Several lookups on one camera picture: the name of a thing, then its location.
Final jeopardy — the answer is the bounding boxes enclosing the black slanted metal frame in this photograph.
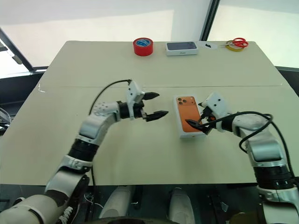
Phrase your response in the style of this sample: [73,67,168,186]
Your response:
[0,26,49,76]

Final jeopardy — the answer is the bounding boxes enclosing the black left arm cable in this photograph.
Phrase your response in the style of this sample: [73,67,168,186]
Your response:
[88,79,132,116]

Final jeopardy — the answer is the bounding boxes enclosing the red tape roll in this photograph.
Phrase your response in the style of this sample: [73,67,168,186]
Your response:
[133,37,154,57]

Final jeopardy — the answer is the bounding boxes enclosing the dark window frame post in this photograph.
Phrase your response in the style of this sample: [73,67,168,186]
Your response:
[200,0,221,42]

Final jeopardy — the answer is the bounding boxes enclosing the small clear plastic bag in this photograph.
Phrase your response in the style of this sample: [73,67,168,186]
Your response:
[198,40,219,50]

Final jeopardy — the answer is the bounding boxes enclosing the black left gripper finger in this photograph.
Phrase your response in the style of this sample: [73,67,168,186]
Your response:
[145,110,170,123]
[144,92,160,101]

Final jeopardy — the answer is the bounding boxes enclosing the white rounded foot cover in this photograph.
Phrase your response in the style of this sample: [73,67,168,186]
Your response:
[99,186,132,220]
[168,187,196,224]

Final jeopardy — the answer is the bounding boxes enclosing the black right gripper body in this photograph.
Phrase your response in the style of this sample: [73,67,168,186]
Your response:
[199,109,217,133]

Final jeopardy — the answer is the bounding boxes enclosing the white orange-print phone box lid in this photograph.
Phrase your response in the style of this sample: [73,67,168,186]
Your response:
[173,94,207,140]

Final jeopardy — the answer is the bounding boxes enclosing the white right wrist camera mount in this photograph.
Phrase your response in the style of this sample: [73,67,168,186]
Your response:
[201,91,228,132]

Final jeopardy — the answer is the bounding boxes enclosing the white dark-print phone box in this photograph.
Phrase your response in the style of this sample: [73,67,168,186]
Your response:
[165,41,199,57]

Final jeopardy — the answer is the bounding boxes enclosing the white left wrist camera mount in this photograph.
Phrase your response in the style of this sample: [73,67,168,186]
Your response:
[126,79,146,120]

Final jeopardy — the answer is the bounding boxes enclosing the red-handled scissors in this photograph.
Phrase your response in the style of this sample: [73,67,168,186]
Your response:
[225,37,249,49]

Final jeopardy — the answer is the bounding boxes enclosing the yellow tape roll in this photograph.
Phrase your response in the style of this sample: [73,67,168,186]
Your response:
[226,41,244,53]

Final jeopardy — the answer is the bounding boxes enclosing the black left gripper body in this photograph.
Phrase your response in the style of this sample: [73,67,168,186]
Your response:
[132,99,150,121]

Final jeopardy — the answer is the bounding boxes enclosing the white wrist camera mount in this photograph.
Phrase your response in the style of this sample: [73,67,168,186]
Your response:
[126,79,146,120]
[201,91,228,132]

